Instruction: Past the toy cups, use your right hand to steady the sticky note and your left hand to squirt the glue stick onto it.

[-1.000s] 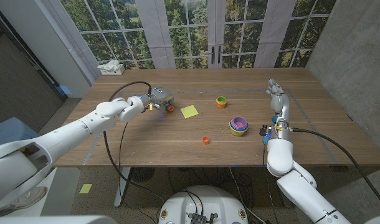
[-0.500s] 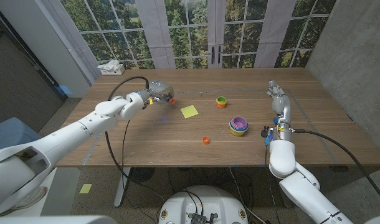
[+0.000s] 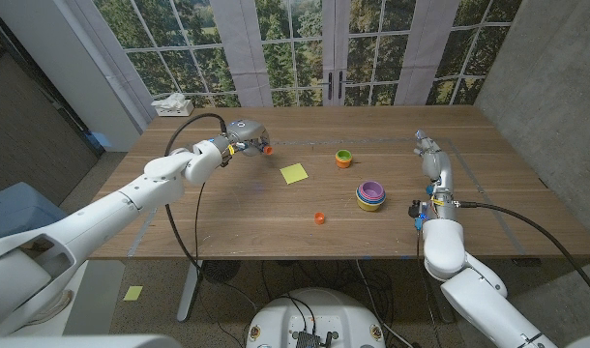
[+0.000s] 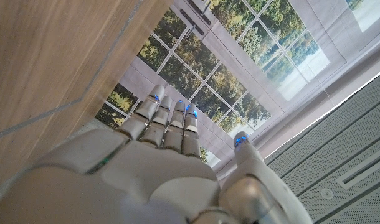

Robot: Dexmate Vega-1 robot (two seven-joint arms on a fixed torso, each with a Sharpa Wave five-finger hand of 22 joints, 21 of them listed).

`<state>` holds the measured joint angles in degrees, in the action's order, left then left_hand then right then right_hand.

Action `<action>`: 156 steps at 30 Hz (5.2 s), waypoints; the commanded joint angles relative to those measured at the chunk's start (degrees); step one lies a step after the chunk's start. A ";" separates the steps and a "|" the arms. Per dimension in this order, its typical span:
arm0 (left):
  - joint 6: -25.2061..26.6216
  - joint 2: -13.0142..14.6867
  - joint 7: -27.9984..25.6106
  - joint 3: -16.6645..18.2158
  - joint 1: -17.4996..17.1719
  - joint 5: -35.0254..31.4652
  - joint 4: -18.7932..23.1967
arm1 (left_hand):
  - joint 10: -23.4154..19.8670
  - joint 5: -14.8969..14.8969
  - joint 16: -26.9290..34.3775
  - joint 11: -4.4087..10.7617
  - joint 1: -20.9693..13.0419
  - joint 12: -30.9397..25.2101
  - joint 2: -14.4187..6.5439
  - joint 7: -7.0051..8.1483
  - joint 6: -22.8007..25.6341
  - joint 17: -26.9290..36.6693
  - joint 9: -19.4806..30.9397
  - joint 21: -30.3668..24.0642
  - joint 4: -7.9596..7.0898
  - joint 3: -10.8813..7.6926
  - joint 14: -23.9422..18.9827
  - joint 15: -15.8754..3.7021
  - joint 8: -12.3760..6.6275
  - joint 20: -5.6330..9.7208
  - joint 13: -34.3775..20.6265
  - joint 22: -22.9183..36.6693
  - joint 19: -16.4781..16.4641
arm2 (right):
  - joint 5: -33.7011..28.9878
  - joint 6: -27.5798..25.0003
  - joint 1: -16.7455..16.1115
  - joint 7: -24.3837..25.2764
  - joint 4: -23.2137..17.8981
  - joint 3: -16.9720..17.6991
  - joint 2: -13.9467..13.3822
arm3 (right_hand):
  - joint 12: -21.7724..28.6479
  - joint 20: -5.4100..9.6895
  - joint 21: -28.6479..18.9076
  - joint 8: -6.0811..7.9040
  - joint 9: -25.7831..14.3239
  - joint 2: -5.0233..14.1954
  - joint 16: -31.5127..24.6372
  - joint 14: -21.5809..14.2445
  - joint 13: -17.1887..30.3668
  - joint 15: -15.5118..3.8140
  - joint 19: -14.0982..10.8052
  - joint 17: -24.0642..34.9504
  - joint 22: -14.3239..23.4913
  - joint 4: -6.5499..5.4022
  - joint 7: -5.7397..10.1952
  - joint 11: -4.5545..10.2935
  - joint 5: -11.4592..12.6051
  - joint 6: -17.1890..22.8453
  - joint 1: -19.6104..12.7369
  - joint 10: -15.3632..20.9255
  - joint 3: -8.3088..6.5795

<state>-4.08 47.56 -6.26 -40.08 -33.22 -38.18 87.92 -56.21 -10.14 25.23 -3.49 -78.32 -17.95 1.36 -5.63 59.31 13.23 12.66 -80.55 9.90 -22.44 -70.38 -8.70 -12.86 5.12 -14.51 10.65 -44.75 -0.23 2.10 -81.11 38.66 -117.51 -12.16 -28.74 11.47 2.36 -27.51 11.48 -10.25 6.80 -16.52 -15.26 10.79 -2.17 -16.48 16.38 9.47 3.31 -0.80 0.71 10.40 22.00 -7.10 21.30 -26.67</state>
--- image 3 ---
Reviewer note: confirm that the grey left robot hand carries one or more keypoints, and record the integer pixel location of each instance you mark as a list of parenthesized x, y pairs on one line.
[(244, 133)]

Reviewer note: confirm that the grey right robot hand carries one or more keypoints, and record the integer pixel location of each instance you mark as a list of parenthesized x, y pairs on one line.
[(437, 166)]

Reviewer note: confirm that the glue stick with orange cap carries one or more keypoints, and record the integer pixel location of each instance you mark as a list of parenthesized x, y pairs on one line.
[(268, 150)]

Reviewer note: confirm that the yellow sticky note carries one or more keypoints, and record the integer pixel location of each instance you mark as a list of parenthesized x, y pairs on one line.
[(293, 173), (133, 293)]

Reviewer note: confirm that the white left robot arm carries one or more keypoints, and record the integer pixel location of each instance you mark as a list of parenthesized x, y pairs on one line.
[(92, 222)]

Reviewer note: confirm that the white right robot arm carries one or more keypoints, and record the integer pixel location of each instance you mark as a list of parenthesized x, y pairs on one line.
[(474, 285)]

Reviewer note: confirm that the stacked purple yellow toy cups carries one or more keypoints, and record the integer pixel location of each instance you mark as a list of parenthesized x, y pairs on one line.
[(371, 195)]

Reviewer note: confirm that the small orange green toy cup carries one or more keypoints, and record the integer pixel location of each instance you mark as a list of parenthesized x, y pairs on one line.
[(344, 158)]

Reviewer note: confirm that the yellow sticky note on floor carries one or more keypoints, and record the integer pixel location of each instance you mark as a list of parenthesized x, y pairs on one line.
[(133, 293)]

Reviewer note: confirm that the white power strip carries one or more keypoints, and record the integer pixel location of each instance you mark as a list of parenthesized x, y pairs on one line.
[(179, 110)]

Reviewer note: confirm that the crumpled white tissue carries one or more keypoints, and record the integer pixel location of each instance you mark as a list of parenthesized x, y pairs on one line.
[(169, 100)]

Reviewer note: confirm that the printed window backdrop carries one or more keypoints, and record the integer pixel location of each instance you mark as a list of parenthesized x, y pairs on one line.
[(295, 48)]

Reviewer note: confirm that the tiny orange cap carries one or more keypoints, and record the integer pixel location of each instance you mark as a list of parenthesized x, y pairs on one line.
[(319, 218)]

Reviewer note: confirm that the black round floor fixture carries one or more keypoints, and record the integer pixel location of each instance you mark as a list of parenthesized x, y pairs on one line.
[(221, 270)]

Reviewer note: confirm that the white table leg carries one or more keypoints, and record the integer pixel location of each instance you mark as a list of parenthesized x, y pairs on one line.
[(188, 290)]

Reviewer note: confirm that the white robot torso base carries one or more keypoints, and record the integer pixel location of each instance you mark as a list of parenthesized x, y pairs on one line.
[(319, 314)]

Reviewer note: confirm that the blue upholstered seat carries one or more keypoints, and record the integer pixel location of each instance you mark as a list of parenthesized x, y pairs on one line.
[(14, 212)]

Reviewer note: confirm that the grey sneaker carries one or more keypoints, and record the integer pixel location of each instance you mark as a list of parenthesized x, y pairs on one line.
[(53, 307)]

